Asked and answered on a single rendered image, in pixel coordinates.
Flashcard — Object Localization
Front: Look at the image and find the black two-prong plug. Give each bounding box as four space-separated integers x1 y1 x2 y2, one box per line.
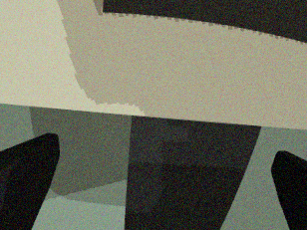
125 115 262 230

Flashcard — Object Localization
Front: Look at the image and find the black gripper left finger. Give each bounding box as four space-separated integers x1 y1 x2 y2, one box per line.
0 133 61 230

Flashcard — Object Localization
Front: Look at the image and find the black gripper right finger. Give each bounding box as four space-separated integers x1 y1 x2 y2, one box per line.
271 150 307 230

